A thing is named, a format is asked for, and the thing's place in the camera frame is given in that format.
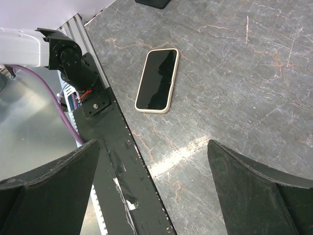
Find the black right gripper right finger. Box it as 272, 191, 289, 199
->
207, 140, 313, 235

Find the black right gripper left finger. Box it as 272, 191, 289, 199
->
0, 140, 100, 235

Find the pink-cased smartphone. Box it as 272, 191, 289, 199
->
134, 48, 179, 114

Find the black angled desk phone stand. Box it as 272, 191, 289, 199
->
135, 0, 171, 9

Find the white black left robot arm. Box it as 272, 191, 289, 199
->
0, 28, 99, 92

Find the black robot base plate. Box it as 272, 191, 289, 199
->
72, 53, 176, 235

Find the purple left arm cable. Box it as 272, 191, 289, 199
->
9, 65, 85, 145

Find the light blue cable duct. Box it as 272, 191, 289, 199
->
57, 79, 108, 235

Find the aluminium frame rail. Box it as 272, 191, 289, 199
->
57, 14, 110, 88

